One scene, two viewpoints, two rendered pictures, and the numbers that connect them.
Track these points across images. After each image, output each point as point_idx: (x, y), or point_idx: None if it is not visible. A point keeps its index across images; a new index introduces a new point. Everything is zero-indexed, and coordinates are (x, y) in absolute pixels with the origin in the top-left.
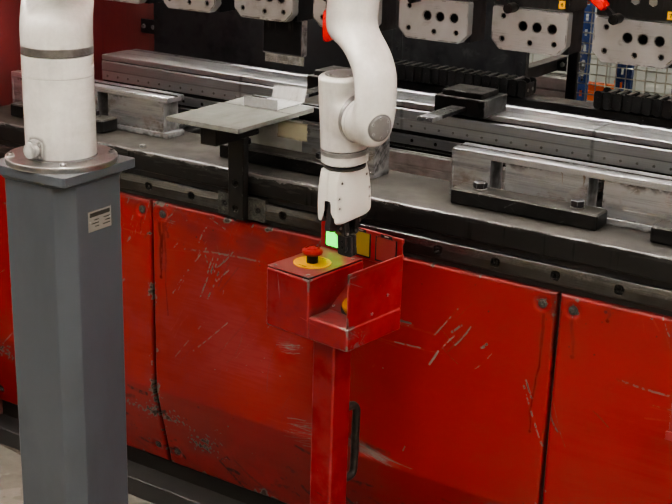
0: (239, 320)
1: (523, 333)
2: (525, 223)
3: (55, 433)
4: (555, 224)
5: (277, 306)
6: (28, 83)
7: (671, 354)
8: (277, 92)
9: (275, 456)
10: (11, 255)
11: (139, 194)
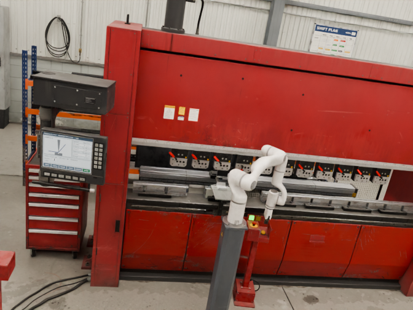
0: (214, 236)
1: (284, 228)
2: (284, 208)
3: (230, 278)
4: (288, 206)
5: (250, 236)
6: (238, 210)
7: (311, 227)
8: (217, 183)
9: None
10: (227, 245)
11: (187, 212)
